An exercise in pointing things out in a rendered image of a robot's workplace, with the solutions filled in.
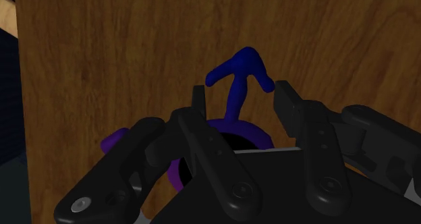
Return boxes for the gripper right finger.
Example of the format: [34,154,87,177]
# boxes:
[273,80,421,217]

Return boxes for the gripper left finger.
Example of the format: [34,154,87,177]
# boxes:
[53,84,264,224]

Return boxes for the brown wooden table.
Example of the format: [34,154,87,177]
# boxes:
[14,0,421,224]

